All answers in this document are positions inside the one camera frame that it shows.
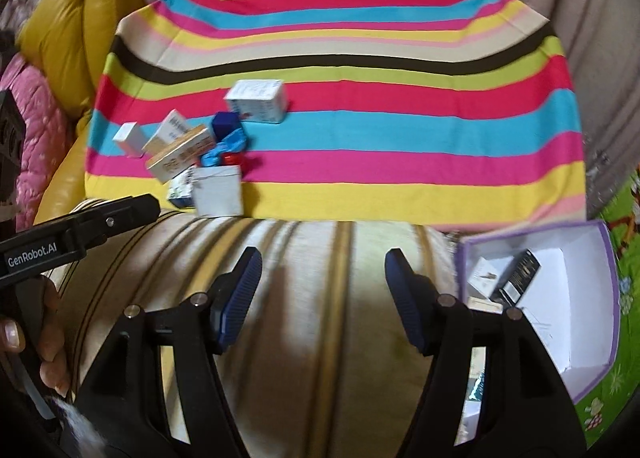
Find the pink quilted jacket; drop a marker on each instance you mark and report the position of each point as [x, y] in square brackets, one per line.
[47, 138]

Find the white box with purple rim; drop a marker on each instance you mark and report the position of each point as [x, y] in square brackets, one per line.
[573, 302]

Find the black box in container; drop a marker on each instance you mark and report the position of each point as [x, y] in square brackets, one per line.
[515, 279]

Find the beige striped sofa cover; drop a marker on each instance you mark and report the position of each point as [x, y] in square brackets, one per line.
[322, 366]

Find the dark blue cube box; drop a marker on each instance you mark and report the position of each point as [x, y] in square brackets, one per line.
[224, 124]

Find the person's left hand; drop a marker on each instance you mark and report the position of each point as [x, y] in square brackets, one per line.
[50, 345]

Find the white box in container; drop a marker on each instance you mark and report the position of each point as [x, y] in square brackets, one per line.
[483, 278]

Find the white tilted carton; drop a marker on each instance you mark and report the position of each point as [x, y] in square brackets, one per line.
[174, 126]

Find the small plain white box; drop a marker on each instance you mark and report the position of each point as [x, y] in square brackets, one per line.
[131, 139]

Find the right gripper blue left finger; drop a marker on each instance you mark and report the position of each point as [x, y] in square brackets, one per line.
[230, 298]

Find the white tan-edged long box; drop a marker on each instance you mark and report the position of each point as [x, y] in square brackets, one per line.
[180, 154]

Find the white square box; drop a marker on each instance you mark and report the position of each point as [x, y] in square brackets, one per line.
[216, 191]

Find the small red object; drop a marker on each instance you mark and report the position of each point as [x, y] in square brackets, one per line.
[233, 158]

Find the white turtle print medicine box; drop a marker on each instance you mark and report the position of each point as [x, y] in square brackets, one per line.
[180, 190]

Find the rainbow striped cloth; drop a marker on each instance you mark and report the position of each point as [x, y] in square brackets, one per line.
[459, 114]

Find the white blue medicine box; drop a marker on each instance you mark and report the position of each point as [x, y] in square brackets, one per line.
[262, 101]

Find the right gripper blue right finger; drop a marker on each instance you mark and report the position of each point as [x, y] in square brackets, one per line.
[415, 297]

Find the blue crumpled wrapper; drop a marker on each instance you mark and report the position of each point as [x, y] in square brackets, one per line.
[233, 143]

